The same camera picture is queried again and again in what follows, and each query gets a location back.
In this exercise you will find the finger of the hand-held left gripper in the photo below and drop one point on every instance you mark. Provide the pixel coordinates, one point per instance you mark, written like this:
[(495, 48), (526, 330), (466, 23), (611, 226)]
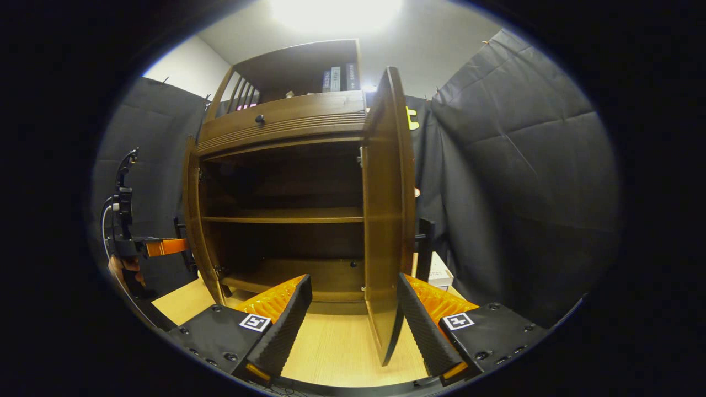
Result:
[(165, 247)]

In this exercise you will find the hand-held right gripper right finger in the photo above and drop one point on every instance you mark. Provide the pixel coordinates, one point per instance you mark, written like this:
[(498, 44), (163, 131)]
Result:
[(427, 331)]

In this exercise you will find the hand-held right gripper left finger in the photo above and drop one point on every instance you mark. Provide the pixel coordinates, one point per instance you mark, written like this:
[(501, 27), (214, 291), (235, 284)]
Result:
[(284, 331)]

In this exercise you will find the wooden cabinet door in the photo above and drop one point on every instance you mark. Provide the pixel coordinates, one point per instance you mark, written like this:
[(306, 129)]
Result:
[(193, 220), (386, 220)]

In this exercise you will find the wooden double-door shoe cabinet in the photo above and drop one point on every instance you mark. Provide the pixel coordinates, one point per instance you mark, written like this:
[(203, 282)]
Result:
[(287, 215)]

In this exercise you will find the cream paperback book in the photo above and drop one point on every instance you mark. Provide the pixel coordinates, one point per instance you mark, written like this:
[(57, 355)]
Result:
[(440, 270)]

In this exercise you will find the black backdrop cloth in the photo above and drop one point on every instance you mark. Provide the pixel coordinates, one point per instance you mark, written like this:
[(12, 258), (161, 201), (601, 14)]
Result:
[(524, 182)]

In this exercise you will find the dark grey upright book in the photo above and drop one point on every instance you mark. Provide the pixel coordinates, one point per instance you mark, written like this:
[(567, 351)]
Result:
[(326, 81)]

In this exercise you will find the light grey upright book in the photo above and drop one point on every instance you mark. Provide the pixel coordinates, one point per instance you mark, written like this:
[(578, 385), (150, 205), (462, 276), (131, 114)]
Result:
[(335, 79)]

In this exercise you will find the ceiling light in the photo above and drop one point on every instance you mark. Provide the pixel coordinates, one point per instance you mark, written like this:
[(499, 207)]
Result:
[(336, 14)]

